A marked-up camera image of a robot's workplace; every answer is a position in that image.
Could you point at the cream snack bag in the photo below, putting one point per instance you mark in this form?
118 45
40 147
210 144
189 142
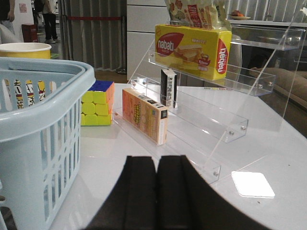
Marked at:
206 14

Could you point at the white square coaster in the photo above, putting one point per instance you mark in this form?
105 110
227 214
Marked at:
252 184

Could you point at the right clear acrylic shelf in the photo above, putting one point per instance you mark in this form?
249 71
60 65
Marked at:
225 126

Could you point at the person in dark pants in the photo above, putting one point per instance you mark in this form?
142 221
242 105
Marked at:
48 9

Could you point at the black tissue pack rear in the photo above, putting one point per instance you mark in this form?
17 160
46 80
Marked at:
168 88

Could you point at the plate of fruit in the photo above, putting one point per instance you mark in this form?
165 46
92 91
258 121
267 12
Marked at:
237 15

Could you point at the light blue plastic basket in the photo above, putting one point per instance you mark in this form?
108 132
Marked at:
40 124

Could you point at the person at left edge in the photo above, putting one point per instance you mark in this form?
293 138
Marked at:
7 14

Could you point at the orange corn snack box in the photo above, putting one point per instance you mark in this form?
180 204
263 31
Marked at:
149 116

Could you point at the white refrigerator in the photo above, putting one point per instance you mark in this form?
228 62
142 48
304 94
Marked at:
142 17

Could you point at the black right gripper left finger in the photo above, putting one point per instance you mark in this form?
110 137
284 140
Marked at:
131 205

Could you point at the yellow nabati wafer box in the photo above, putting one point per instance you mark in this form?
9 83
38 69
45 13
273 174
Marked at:
200 52

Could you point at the beige sofa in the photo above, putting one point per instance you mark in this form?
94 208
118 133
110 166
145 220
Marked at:
290 87

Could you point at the red box on floor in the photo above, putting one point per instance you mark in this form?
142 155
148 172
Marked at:
29 32

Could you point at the rubiks cube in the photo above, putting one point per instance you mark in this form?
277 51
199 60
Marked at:
97 104

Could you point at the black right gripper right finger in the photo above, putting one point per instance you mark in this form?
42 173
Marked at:
187 202

